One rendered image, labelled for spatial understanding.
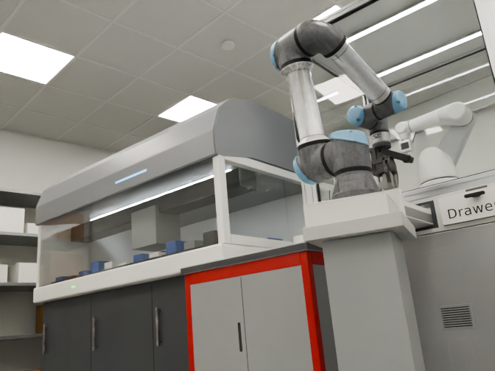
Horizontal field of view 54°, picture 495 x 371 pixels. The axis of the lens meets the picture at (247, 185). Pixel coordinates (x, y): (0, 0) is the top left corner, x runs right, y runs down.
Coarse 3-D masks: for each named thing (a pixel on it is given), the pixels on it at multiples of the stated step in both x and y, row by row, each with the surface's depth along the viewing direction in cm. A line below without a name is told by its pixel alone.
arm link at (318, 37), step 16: (304, 32) 159; (320, 32) 157; (336, 32) 158; (304, 48) 161; (320, 48) 160; (336, 48) 159; (336, 64) 166; (352, 64) 164; (352, 80) 169; (368, 80) 167; (368, 96) 173; (384, 96) 171; (400, 96) 172; (384, 112) 176
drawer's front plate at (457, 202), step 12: (468, 192) 186; (492, 192) 181; (444, 204) 191; (456, 204) 188; (468, 204) 185; (480, 204) 183; (492, 204) 180; (444, 216) 190; (456, 216) 188; (468, 216) 185; (480, 216) 182
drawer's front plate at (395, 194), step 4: (396, 188) 171; (388, 192) 173; (392, 192) 172; (396, 192) 171; (400, 192) 171; (392, 196) 172; (396, 196) 171; (400, 196) 170; (396, 200) 171; (400, 200) 170; (396, 204) 170; (400, 204) 170; (400, 208) 169; (404, 212) 169
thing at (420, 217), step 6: (408, 204) 179; (408, 210) 177; (414, 210) 182; (420, 210) 187; (426, 210) 193; (408, 216) 176; (414, 216) 180; (420, 216) 185; (426, 216) 191; (414, 222) 187; (420, 222) 188; (426, 222) 190; (432, 222) 194
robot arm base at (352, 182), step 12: (348, 168) 146; (360, 168) 145; (336, 180) 149; (348, 180) 144; (360, 180) 143; (372, 180) 145; (336, 192) 147; (348, 192) 142; (360, 192) 141; (372, 192) 142
